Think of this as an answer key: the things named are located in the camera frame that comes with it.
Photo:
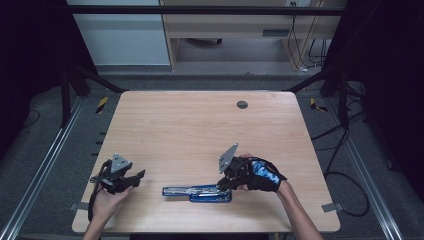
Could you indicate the grey round table grommet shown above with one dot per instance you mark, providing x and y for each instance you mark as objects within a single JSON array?
[{"x": 242, "y": 104}]

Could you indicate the dark object under desk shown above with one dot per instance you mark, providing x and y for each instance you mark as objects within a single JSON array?
[{"x": 203, "y": 41}]

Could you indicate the aluminium floor rail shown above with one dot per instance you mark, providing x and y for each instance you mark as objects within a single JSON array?
[
  {"x": 43, "y": 166},
  {"x": 366, "y": 176}
]

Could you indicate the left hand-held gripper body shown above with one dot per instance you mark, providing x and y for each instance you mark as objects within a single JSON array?
[{"x": 118, "y": 166}]

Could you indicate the grey table bracket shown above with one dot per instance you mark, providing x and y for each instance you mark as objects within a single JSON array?
[
  {"x": 332, "y": 207},
  {"x": 78, "y": 206}
]

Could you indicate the yellow black tape strip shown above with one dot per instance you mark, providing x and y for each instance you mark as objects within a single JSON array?
[
  {"x": 315, "y": 105},
  {"x": 102, "y": 105}
]

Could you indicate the black curtain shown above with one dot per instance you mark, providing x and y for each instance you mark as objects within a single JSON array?
[
  {"x": 390, "y": 83},
  {"x": 33, "y": 66}
]

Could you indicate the blue stapler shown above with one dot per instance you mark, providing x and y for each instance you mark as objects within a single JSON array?
[{"x": 200, "y": 194}]

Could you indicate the person's right hand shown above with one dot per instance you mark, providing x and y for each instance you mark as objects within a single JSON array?
[{"x": 263, "y": 176}]

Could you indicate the black metal stand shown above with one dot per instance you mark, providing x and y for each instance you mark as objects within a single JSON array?
[
  {"x": 342, "y": 100},
  {"x": 66, "y": 100}
]

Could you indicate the light wooden desk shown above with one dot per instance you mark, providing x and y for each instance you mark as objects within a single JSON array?
[{"x": 233, "y": 26}]

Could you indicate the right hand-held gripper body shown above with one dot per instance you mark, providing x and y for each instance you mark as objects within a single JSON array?
[{"x": 233, "y": 163}]

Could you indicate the white cabinet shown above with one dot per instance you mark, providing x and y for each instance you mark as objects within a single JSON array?
[{"x": 123, "y": 40}]

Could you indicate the black horizontal frame bar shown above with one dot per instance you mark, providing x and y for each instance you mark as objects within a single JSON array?
[{"x": 200, "y": 10}]

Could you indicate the person's left hand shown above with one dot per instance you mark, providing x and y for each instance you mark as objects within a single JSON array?
[{"x": 106, "y": 203}]

